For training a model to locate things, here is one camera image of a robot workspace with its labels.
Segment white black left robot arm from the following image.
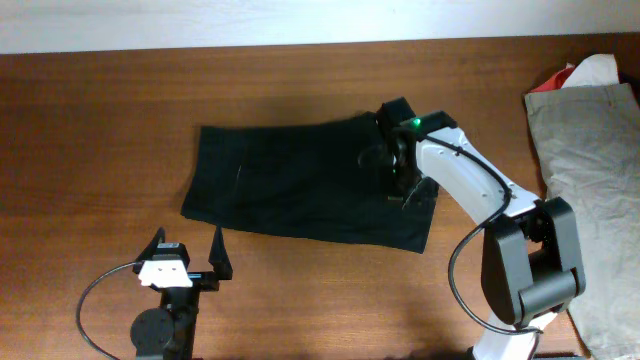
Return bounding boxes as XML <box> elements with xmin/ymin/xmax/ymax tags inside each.
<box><xmin>130</xmin><ymin>228</ymin><xmax>233</xmax><ymax>360</ymax></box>

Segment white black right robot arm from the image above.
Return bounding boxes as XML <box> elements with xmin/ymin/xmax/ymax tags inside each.
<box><xmin>375</xmin><ymin>97</ymin><xmax>586</xmax><ymax>359</ymax></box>

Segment white cloth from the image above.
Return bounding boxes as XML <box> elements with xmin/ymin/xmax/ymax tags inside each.
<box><xmin>562</xmin><ymin>54</ymin><xmax>620</xmax><ymax>89</ymax></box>

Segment grey shorts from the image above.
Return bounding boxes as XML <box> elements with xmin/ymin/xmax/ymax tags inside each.
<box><xmin>524</xmin><ymin>84</ymin><xmax>639</xmax><ymax>359</ymax></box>

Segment red cloth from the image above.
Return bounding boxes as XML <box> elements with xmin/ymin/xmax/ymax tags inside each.
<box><xmin>530</xmin><ymin>66</ymin><xmax>575</xmax><ymax>93</ymax></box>

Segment black shorts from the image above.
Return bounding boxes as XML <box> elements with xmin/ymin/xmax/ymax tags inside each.
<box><xmin>181</xmin><ymin>112</ymin><xmax>438</xmax><ymax>253</ymax></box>

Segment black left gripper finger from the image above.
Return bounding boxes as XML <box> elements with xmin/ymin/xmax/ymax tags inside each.
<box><xmin>132</xmin><ymin>227</ymin><xmax>165</xmax><ymax>274</ymax></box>
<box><xmin>208</xmin><ymin>227</ymin><xmax>233</xmax><ymax>280</ymax></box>

